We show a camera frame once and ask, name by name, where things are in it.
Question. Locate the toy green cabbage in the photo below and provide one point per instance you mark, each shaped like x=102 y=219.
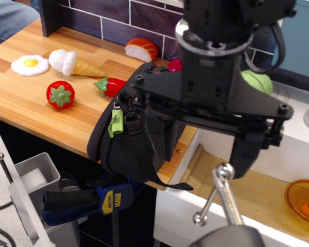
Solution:
x=260 y=82

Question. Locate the toy ice cream cone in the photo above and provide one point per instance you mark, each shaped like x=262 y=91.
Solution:
x=69 y=64

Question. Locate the orange transparent bowl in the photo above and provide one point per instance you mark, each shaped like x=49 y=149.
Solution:
x=297 y=199

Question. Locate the toy red tomato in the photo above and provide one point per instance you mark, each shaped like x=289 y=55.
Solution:
x=60 y=94

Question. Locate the black zipper bag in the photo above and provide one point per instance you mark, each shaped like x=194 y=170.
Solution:
x=127 y=153

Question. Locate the toy fried egg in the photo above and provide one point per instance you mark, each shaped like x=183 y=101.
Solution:
x=30 y=65

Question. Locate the white toy sink unit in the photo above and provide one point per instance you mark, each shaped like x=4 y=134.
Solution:
x=259 y=194

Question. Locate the blue Irwin bar clamp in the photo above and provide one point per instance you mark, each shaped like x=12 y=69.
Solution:
x=109 y=194

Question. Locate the light blue box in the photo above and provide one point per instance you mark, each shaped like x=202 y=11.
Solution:
x=295 y=31

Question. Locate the toy salmon sushi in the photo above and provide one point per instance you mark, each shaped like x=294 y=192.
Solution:
x=142 y=49

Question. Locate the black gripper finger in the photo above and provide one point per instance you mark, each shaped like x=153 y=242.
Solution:
x=247 y=146
x=162 y=135

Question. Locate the green zipper pull tab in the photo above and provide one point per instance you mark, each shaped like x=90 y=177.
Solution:
x=116 y=125

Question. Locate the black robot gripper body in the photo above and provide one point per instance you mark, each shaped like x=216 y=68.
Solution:
x=211 y=93

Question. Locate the grey plastic bin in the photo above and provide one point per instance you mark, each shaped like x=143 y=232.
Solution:
x=38 y=175

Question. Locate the grey metal frame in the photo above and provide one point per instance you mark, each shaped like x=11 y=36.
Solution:
x=24 y=207

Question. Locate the person in blue jeans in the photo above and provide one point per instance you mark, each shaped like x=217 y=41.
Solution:
x=15 y=16

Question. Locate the toy red chili pepper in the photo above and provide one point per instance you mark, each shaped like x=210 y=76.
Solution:
x=109 y=86

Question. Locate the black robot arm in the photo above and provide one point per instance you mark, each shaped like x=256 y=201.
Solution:
x=214 y=24

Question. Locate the toy red apple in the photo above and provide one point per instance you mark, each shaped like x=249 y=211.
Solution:
x=175 y=65

